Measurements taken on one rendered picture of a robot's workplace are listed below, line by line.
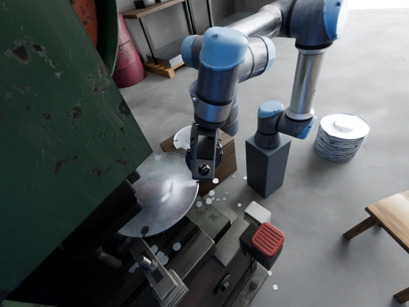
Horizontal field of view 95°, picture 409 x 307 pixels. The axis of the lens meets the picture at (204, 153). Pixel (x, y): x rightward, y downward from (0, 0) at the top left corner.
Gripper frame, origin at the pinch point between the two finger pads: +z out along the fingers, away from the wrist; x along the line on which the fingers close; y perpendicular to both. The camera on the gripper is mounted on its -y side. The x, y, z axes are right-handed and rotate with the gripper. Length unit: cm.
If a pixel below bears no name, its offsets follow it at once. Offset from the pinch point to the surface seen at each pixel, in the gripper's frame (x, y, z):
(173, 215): 6.4, -9.0, 5.2
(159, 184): 11.5, 1.4, 6.3
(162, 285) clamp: 7.6, -23.9, 8.5
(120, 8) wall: 117, 353, 31
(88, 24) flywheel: 36, 36, -25
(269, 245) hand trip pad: -15.6, -18.0, -0.2
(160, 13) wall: 59, 401, 38
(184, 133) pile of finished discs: 4, 73, 46
